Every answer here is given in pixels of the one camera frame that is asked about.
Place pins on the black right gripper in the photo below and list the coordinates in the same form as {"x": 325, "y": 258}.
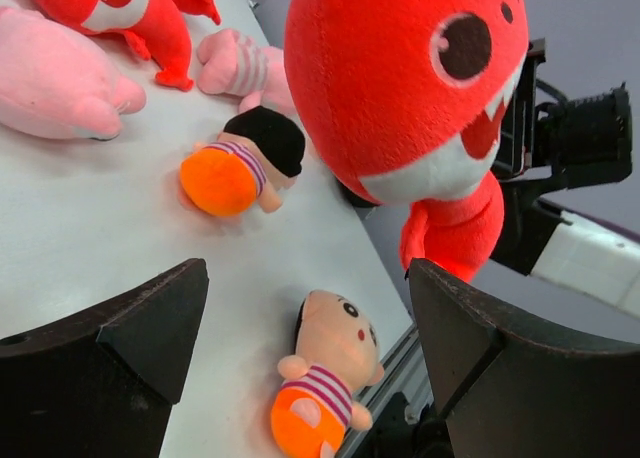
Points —
{"x": 585, "y": 142}

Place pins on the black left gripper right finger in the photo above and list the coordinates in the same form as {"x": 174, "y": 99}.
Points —
{"x": 508, "y": 383}

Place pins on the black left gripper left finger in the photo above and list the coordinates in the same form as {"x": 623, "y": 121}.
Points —
{"x": 102, "y": 382}

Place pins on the red shark plush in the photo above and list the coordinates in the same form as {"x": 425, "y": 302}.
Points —
{"x": 403, "y": 101}
{"x": 153, "y": 29}

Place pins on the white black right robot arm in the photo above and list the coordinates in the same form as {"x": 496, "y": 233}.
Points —
{"x": 567, "y": 248}

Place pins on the boy doll orange pants front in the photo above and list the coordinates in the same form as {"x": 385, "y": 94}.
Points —
{"x": 336, "y": 354}

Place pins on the boy doll orange pants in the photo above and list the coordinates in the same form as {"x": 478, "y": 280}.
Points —
{"x": 258, "y": 153}
{"x": 336, "y": 354}

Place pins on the boy doll orange pants middle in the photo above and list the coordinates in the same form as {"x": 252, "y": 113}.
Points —
{"x": 258, "y": 153}

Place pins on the pink striped pig plush back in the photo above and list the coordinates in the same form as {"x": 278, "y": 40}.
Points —
{"x": 58, "y": 84}

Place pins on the pink striped pig plush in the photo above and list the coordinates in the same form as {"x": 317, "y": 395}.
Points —
{"x": 58, "y": 84}
{"x": 234, "y": 64}

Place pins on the pink striped pig plush right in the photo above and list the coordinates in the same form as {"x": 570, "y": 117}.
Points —
{"x": 234, "y": 64}

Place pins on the aluminium front mounting rail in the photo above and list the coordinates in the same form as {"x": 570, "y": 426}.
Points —
{"x": 396, "y": 403}

